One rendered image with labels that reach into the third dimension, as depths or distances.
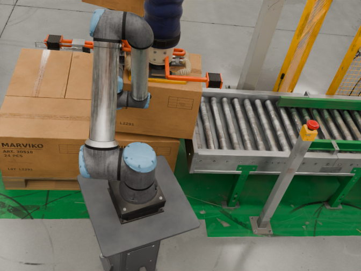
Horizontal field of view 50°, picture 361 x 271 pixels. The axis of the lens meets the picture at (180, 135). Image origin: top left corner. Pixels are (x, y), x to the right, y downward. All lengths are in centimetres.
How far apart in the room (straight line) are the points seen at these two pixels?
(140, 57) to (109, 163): 50
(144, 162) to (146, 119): 78
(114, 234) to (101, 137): 48
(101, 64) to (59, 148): 111
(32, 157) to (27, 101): 40
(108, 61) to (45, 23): 322
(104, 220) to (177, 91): 86
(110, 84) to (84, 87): 131
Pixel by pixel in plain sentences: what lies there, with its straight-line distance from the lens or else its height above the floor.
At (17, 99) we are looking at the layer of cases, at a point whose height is 54.
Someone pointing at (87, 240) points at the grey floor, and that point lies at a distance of 279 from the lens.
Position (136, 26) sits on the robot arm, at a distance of 168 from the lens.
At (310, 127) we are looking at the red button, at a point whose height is 103.
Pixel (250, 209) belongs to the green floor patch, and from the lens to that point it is 309.
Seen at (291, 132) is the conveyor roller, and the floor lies 55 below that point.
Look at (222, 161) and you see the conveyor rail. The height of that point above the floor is 53.
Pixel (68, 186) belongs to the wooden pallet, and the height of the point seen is 2.
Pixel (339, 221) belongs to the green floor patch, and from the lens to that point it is 334.
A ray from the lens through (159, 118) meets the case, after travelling 245.
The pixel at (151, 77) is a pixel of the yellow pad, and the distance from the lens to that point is 233.
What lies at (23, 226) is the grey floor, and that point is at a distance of 290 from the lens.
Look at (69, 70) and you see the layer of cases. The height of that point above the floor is 54.
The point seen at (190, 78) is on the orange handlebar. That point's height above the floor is 114.
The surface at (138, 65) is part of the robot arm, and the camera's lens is 186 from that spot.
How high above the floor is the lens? 240
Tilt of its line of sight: 44 degrees down
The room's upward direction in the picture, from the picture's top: 11 degrees clockwise
